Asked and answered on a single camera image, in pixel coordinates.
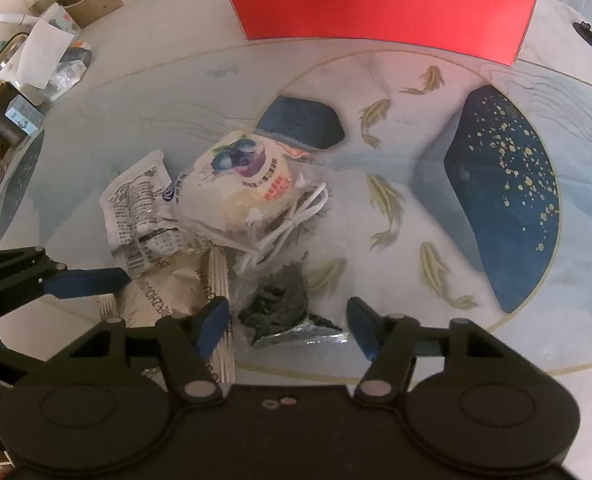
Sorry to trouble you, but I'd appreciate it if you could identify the brown foil wrapper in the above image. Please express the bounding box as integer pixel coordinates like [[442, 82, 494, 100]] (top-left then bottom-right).
[[97, 246, 237, 386]]

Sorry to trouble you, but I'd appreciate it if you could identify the dark dried seaweed packet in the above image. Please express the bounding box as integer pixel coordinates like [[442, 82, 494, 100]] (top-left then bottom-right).
[[232, 254, 348, 349]]

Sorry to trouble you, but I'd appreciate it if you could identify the white printed snack wrapper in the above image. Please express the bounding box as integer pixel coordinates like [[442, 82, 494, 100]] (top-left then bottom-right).
[[100, 150, 186, 278]]

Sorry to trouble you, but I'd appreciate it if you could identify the blueberry bread package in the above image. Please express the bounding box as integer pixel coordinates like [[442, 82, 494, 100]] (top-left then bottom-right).
[[163, 130, 309, 250]]

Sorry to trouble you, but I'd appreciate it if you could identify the small blue carton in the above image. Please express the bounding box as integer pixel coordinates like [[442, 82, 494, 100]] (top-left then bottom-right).
[[5, 94, 43, 136]]

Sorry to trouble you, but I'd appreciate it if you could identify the clear plastic bag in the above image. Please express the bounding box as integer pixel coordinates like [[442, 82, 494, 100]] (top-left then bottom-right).
[[41, 41, 92, 103]]

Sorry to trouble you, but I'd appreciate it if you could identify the white paper sheet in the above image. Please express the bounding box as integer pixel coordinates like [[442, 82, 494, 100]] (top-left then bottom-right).
[[0, 20, 76, 90]]

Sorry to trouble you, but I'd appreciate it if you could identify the white patterned cup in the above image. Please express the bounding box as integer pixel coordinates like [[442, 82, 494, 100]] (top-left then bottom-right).
[[40, 2, 81, 38]]

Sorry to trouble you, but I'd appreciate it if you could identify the red cardboard box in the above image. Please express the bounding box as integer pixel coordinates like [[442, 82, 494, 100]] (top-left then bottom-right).
[[231, 0, 536, 65]]

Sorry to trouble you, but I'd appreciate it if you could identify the white cable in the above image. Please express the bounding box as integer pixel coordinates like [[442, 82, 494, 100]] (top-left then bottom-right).
[[233, 181, 332, 276]]

